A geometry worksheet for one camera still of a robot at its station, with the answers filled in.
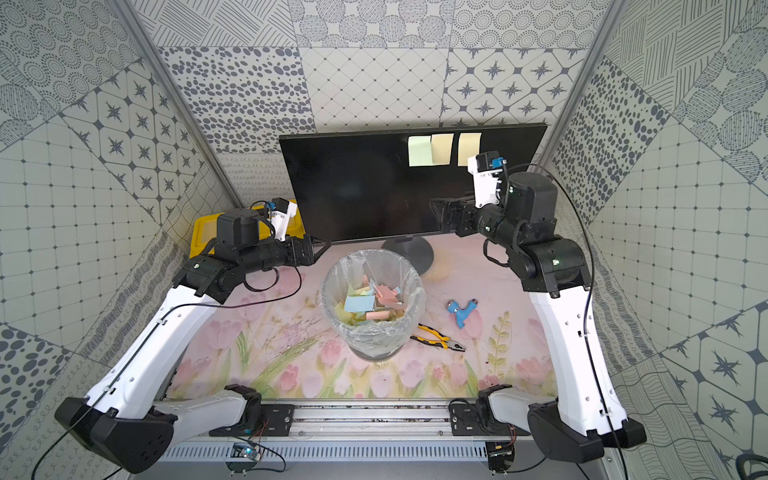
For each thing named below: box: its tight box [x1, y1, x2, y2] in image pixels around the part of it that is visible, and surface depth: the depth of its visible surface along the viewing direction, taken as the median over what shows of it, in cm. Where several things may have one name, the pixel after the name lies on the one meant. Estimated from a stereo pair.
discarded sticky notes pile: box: [333, 275, 406, 325], surface depth 78 cm
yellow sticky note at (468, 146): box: [457, 132, 482, 166], surface depth 69 cm
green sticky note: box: [408, 135, 433, 167], surface depth 66 cm
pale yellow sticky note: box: [431, 133, 455, 165], surface depth 67 cm
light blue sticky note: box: [344, 295, 375, 312], surface depth 75 cm
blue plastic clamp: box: [446, 298, 479, 329], surface depth 94 cm
